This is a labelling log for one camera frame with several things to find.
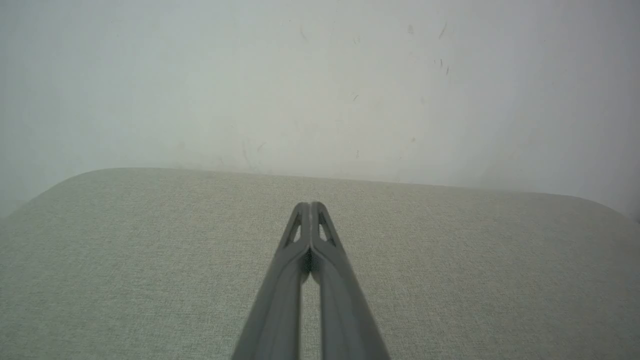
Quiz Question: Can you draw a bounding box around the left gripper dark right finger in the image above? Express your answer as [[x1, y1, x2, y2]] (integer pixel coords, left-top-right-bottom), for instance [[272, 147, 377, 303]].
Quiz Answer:
[[310, 201, 392, 360]]

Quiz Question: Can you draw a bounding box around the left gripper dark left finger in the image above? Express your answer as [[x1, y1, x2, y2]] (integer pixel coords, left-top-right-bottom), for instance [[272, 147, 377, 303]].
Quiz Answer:
[[231, 201, 313, 360]]

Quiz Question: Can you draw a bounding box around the grey fabric sofa cushion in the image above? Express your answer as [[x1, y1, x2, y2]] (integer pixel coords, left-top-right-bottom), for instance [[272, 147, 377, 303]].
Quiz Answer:
[[0, 167, 640, 360]]

